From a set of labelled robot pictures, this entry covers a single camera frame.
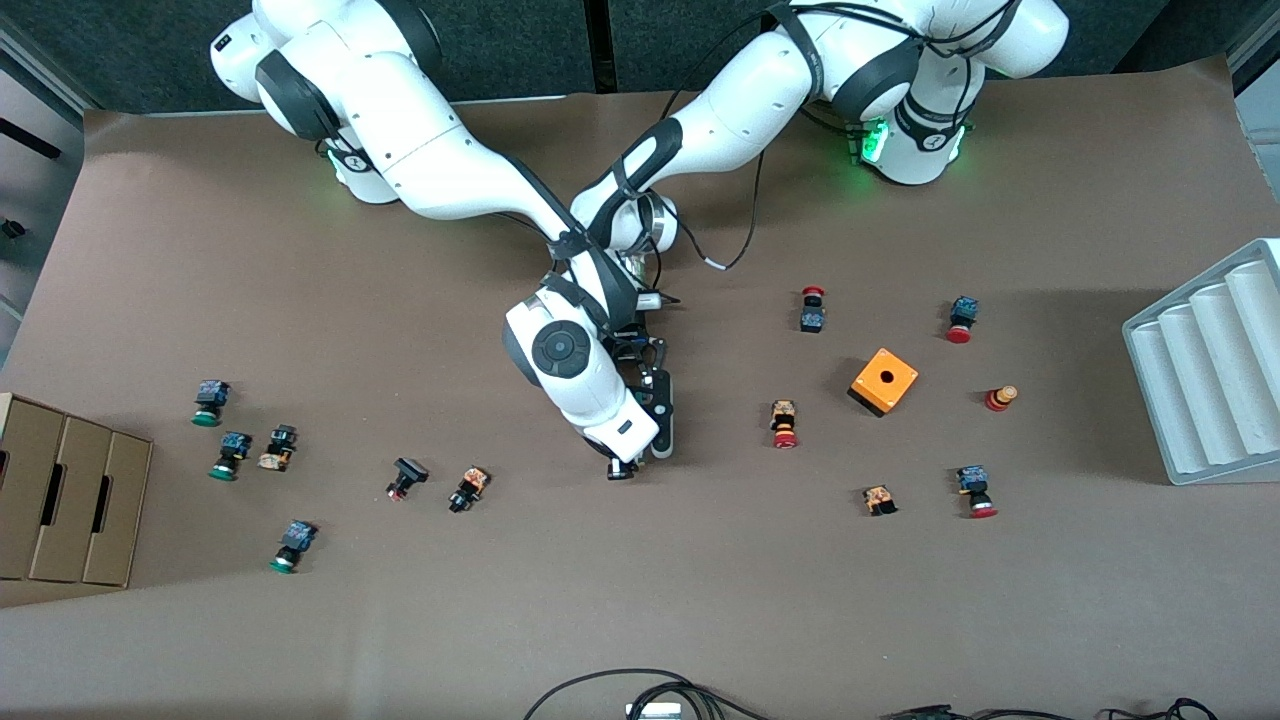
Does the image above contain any brown paper table cover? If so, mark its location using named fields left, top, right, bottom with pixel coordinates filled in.
left=0, top=55, right=1280, bottom=720

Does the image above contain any black selector with orange block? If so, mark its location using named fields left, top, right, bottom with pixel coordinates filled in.
left=448, top=465, right=491, bottom=515

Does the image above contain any black square pushbutton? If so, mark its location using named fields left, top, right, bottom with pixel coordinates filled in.
left=386, top=456, right=430, bottom=502

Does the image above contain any green pushbutton with blue block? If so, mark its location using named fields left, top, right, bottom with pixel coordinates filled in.
left=192, top=379, right=231, bottom=428
left=268, top=519, right=319, bottom=575
left=209, top=431, right=253, bottom=482

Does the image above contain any brown cardboard box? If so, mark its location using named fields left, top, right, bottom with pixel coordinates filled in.
left=0, top=393, right=154, bottom=589

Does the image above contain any grey ridged tray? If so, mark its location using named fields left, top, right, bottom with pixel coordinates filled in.
left=1122, top=238, right=1280, bottom=487

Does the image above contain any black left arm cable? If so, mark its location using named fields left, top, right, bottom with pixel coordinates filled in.
left=655, top=140, right=777, bottom=276

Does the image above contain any black looped cable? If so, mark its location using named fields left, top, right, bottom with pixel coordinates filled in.
left=522, top=668, right=771, bottom=720

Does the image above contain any orange button enclosure box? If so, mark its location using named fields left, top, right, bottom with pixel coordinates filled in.
left=848, top=347, right=920, bottom=419

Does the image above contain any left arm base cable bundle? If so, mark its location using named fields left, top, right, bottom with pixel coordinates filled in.
left=800, top=100, right=863, bottom=143

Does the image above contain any black vertical post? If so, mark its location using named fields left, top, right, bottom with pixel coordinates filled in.
left=585, top=0, right=618, bottom=96

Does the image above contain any black cable bundle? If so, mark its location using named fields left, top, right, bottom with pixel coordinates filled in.
left=880, top=697, right=1221, bottom=720

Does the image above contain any black handle bar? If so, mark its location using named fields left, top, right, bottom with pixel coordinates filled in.
left=0, top=117, right=61, bottom=161

